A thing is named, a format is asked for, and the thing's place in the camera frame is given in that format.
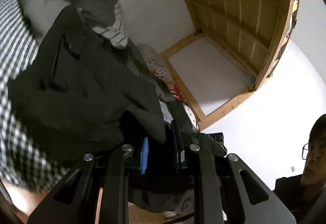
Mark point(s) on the white dotted pillow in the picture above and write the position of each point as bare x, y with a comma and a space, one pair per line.
155, 63

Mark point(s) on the person head with glasses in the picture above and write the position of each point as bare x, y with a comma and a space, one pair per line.
314, 155

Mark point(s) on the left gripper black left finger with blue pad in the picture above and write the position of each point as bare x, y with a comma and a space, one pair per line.
95, 190

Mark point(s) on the wooden bunk bed frame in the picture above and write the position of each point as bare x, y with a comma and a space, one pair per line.
253, 32

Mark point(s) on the black kitty print pillow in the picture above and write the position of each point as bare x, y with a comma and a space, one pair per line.
182, 114

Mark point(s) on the large black jacket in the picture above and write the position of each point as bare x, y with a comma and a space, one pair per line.
79, 96

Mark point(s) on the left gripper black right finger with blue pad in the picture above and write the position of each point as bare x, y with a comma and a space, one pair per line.
226, 190

